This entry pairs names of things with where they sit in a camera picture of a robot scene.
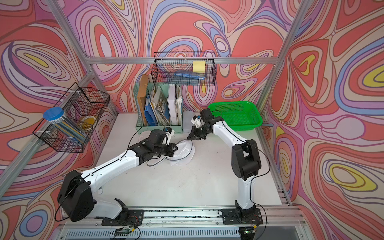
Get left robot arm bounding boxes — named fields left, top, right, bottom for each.
left=57, top=127, right=178, bottom=224

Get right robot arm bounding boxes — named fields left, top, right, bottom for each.
left=188, top=109, right=262, bottom=221

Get grey flat case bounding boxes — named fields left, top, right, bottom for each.
left=182, top=111, right=195, bottom=133

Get blue folder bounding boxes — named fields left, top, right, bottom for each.
left=145, top=99, right=158, bottom=127

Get white binder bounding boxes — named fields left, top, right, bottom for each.
left=168, top=85, right=178, bottom=126

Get mint green file organizer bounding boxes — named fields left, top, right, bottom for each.
left=134, top=83, right=183, bottom=134

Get green plastic basket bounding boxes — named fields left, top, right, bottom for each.
left=209, top=101, right=263, bottom=131

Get magazines in organizer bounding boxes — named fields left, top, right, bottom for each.
left=150, top=86, right=170, bottom=126

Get blue pen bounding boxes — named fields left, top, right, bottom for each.
left=174, top=72, right=206, bottom=81

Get brown cardboard folder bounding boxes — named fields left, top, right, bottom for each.
left=137, top=75, right=150, bottom=126

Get yellow sticky note pad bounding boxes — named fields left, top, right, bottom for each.
left=193, top=61, right=206, bottom=74

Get yellow tape roll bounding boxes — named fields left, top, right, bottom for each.
left=79, top=116, right=96, bottom=132

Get jar with blue lid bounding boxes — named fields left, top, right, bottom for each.
left=43, top=107, right=87, bottom=145

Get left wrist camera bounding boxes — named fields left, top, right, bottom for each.
left=165, top=127, right=175, bottom=145

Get black wire basket on rail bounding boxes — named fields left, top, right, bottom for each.
left=151, top=51, right=217, bottom=86

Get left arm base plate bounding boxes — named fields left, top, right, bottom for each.
left=102, top=209, right=145, bottom=227

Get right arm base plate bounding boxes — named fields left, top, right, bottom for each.
left=220, top=208, right=264, bottom=226

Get black wire basket left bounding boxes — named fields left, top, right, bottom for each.
left=33, top=83, right=110, bottom=153

